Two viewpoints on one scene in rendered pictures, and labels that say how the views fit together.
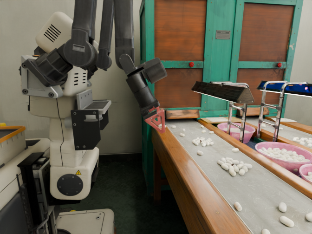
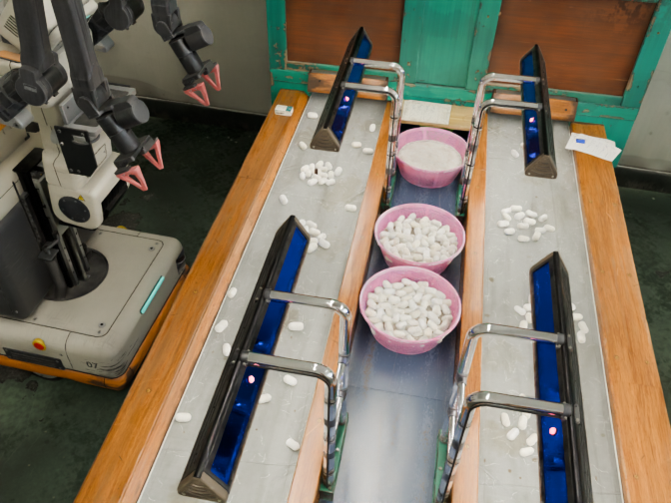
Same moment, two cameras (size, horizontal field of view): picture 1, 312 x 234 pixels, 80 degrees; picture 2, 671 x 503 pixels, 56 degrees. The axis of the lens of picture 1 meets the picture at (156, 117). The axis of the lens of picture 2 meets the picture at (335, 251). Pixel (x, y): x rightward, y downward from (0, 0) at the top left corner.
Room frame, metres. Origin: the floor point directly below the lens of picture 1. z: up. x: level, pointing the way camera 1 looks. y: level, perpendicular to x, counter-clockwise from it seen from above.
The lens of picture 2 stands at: (-0.47, -0.91, 2.01)
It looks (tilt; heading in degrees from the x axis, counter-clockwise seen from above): 44 degrees down; 19
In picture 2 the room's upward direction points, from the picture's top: 2 degrees clockwise
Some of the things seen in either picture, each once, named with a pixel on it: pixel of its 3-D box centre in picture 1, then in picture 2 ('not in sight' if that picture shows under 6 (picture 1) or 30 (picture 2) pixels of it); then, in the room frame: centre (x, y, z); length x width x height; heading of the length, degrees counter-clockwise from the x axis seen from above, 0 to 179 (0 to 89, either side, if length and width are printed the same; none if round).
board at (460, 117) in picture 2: (221, 120); (435, 115); (1.58, -0.57, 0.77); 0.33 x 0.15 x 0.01; 100
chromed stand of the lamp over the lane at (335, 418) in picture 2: not in sight; (298, 396); (0.20, -0.60, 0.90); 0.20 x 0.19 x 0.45; 10
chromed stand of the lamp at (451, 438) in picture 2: not in sight; (496, 431); (0.27, -1.00, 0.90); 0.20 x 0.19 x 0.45; 10
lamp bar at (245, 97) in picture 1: (215, 89); (344, 82); (1.15, -0.36, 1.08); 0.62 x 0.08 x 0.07; 10
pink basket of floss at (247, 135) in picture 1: (235, 133); (429, 159); (1.36, -0.61, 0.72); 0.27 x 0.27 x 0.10
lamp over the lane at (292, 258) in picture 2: not in sight; (255, 333); (0.19, -0.52, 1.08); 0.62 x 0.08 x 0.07; 10
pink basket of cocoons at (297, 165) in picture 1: (281, 159); (417, 244); (0.93, -0.68, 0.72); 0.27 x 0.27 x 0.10
